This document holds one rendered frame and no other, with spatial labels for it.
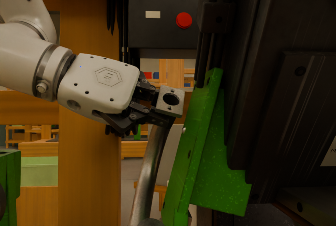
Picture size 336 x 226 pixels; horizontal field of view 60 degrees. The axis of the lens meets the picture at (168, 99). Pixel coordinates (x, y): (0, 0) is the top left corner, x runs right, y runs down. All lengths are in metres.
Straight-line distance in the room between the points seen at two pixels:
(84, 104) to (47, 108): 0.41
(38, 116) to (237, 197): 0.60
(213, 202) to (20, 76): 0.30
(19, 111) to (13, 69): 0.41
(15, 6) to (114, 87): 0.21
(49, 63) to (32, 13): 0.12
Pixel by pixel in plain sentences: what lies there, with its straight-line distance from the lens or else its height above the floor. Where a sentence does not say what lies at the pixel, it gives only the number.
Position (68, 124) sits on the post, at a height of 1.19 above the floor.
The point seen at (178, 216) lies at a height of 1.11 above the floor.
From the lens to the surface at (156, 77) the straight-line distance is 7.38.
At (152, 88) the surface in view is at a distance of 0.46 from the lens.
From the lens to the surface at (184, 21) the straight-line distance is 0.62.
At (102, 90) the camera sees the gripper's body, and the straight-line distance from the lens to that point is 0.42.
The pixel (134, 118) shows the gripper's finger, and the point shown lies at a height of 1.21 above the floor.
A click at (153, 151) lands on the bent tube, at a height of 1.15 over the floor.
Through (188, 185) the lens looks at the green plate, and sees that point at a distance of 0.34.
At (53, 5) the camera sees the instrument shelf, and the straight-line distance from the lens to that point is 0.86.
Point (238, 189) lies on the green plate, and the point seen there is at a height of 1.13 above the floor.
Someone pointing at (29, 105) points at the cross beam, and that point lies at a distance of 0.84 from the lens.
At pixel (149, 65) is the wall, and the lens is 10.53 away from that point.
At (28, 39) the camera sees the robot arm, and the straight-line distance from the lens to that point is 0.46.
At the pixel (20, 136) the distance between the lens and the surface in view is 10.63.
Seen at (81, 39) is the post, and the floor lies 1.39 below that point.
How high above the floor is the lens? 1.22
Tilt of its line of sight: 2 degrees up
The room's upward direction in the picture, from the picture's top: straight up
